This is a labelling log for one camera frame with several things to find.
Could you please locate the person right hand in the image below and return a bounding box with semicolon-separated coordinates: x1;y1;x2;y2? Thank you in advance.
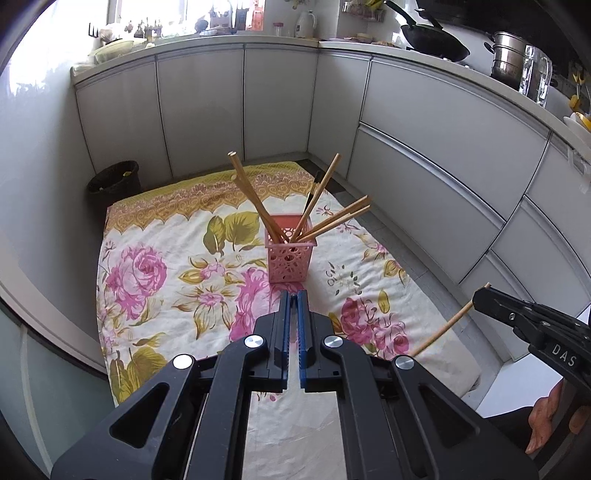
525;380;590;454

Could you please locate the black trash bin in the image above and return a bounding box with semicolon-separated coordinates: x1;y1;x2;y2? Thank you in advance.
86;160;142;213

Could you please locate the floral white cloth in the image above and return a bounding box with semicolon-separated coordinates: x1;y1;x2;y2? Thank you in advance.
95;160;483;480

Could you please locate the pink perforated utensil holder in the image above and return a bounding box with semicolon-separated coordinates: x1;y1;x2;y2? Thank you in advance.
264;232;317;284

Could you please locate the black wok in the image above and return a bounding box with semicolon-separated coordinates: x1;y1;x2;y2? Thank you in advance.
384;1;471;62

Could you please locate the glass pitcher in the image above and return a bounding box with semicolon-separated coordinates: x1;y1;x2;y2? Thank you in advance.
519;44;553;108

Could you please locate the white kettle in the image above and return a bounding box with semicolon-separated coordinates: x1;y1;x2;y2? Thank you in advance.
294;10;318;38

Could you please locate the black chopstick gold band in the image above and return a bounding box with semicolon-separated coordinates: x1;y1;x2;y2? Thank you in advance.
304;171;325;214

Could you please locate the bamboo chopstick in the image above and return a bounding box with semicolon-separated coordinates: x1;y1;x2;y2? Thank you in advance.
228;151;284;243
409;281;492;357
231;174;281;243
290;153;342;242
298;205;370;242
295;195;370;242

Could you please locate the steel pot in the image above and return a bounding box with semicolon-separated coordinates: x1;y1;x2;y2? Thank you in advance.
483;31;528;90

